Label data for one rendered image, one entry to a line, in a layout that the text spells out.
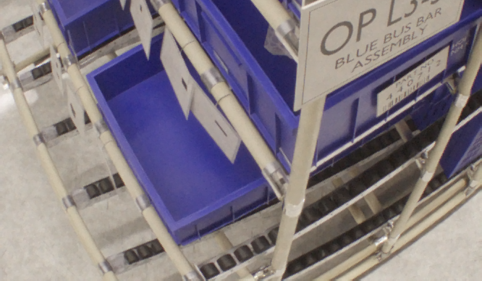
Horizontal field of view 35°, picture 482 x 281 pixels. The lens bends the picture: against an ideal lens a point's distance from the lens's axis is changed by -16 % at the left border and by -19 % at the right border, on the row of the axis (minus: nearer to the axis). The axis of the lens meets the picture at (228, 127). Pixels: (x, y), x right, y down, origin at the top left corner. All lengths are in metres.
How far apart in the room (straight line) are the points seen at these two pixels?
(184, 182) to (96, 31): 0.38
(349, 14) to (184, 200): 0.87
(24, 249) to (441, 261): 1.31
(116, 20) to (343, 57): 0.93
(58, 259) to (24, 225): 0.16
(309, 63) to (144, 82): 0.91
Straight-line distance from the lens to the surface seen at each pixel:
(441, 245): 2.53
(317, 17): 0.87
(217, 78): 1.45
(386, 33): 1.01
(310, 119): 1.10
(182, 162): 1.74
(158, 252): 1.99
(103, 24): 1.84
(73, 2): 1.97
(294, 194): 1.31
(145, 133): 1.77
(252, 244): 1.68
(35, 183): 2.58
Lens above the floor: 2.31
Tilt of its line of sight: 63 degrees down
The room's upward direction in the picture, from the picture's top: 1 degrees clockwise
